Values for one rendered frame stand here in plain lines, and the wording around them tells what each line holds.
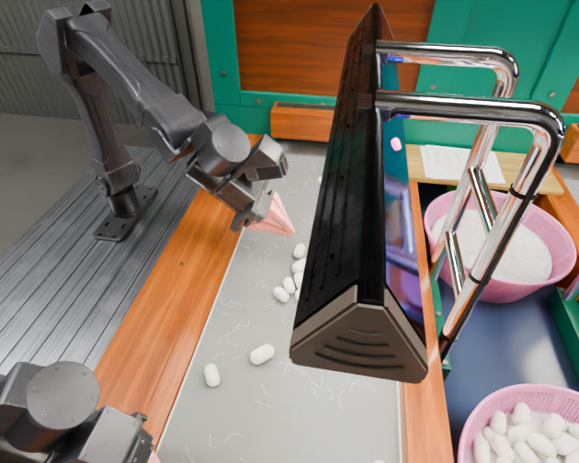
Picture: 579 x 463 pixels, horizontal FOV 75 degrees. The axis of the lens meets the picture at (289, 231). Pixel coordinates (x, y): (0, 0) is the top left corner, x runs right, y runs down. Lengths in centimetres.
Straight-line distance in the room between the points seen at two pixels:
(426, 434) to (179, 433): 31
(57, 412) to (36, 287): 54
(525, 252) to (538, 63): 41
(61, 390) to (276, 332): 33
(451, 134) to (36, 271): 98
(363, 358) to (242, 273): 49
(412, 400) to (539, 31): 76
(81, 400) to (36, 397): 3
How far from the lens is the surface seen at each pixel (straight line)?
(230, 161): 52
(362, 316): 19
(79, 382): 40
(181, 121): 60
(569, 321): 81
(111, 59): 67
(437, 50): 51
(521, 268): 83
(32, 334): 83
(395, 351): 22
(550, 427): 64
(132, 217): 96
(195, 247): 72
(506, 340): 78
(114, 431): 39
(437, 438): 55
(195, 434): 56
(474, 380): 71
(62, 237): 100
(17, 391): 39
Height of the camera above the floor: 126
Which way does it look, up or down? 43 degrees down
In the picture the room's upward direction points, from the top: straight up
